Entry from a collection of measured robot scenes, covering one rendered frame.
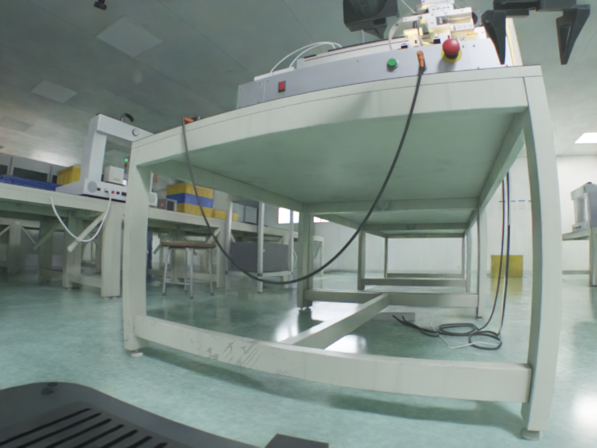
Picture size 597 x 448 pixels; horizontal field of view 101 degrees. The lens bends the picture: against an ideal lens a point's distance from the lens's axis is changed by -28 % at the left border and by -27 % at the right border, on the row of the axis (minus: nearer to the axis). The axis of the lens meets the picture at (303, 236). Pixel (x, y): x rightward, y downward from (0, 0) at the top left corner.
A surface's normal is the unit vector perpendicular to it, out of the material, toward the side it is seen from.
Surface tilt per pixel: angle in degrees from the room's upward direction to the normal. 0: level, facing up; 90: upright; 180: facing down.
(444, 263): 90
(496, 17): 141
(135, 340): 90
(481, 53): 90
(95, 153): 90
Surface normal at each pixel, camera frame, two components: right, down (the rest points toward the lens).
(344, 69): -0.44, -0.07
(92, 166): 0.90, -0.01
